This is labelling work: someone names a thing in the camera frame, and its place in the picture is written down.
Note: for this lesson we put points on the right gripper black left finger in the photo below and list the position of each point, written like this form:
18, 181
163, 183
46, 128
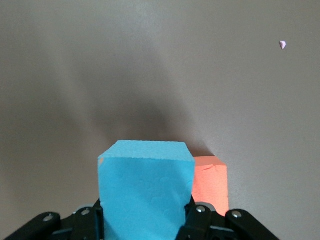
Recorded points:
82, 225

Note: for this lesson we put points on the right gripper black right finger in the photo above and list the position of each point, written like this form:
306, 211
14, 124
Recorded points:
207, 225

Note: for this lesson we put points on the orange foam block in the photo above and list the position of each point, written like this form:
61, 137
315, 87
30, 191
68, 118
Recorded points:
210, 185

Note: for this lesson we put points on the blue foam block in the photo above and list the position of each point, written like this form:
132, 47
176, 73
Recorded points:
145, 180

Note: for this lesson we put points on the tiny foam crumb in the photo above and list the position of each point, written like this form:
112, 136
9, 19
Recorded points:
282, 45

